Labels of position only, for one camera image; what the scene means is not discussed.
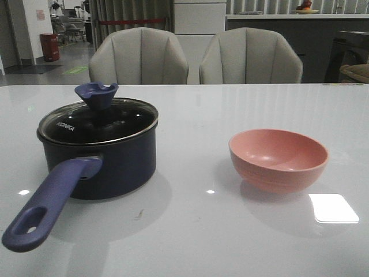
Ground glass lid blue knob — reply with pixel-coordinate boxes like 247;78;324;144
37;82;159;146

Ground pink bowl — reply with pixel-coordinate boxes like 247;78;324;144
228;129;329;193

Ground dark blue saucepan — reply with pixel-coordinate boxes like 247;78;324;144
1;97;159;253

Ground left beige chair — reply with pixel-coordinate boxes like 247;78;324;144
88;27;189;85

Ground beige chair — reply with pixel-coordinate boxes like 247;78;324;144
88;27;189;85
199;28;303;84

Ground right beige chair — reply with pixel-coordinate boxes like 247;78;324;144
199;28;303;84

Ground white drawer cabinet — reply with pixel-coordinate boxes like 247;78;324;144
174;1;227;84

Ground red barrier belt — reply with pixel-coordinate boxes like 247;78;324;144
98;18;167;25

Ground dark grey counter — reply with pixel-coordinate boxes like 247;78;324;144
225;13;369;84

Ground red trash bin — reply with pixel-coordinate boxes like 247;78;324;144
40;33;60;62

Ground fruit plate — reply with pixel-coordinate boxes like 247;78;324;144
291;0;319;14

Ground olive cushion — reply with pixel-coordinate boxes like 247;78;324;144
340;63;369;84

